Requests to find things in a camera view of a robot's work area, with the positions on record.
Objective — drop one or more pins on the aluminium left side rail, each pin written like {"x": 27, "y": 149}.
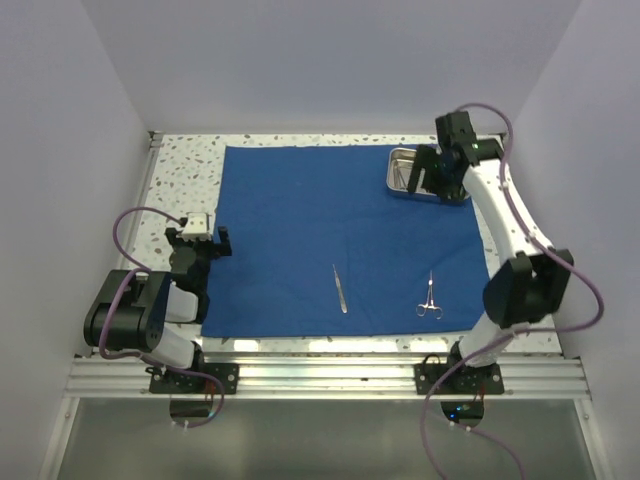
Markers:
{"x": 139, "y": 228}

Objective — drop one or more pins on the stainless steel instrument tray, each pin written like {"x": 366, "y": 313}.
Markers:
{"x": 399, "y": 169}

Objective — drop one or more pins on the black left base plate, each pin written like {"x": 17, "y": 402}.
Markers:
{"x": 172, "y": 383}

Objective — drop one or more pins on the silver surgical forceps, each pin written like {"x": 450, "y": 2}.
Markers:
{"x": 428, "y": 306}

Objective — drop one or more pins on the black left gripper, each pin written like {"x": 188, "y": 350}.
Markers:
{"x": 216, "y": 250}

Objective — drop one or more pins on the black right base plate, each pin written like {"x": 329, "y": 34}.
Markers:
{"x": 466, "y": 380}

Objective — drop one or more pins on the silver scalpel handle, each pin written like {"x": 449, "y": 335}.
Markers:
{"x": 340, "y": 291}

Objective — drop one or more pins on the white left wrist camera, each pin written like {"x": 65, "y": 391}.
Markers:
{"x": 195, "y": 226}

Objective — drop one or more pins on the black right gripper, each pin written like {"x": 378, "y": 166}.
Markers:
{"x": 426, "y": 157}

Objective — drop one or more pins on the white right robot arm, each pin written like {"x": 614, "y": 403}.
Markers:
{"x": 531, "y": 280}

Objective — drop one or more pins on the aluminium front rail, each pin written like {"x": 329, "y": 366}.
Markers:
{"x": 375, "y": 376}

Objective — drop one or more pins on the aluminium rail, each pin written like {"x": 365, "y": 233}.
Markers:
{"x": 139, "y": 228}
{"x": 375, "y": 376}

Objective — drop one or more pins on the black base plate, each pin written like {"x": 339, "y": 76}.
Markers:
{"x": 172, "y": 383}
{"x": 466, "y": 380}

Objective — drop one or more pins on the blue surgical cloth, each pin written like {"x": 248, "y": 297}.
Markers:
{"x": 293, "y": 212}

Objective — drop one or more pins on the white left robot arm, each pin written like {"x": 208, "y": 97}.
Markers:
{"x": 129, "y": 314}

